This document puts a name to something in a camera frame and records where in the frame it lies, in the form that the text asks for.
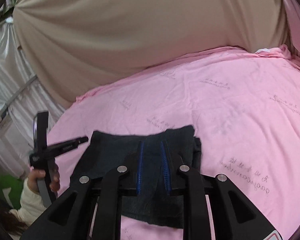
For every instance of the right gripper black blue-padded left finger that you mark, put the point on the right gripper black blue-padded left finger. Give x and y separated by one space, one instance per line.
91 208

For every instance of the person's left hand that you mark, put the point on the person's left hand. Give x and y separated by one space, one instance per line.
36 174

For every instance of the white satin curtain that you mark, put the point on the white satin curtain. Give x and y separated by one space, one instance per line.
22 96

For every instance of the cream sleeve forearm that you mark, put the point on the cream sleeve forearm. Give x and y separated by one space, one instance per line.
31 206

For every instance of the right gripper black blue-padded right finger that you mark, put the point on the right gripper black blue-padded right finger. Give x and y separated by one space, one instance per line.
213 207

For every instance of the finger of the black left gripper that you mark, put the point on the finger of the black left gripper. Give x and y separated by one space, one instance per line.
66 146

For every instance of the dark grey knit pants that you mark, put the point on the dark grey knit pants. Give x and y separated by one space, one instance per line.
152 205

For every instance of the green object on floor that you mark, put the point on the green object on floor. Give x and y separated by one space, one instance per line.
10 190

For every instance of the beige upholstered headboard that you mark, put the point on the beige upholstered headboard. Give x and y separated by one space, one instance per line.
76 45

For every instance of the pink bed sheet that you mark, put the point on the pink bed sheet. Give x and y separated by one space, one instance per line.
244 107

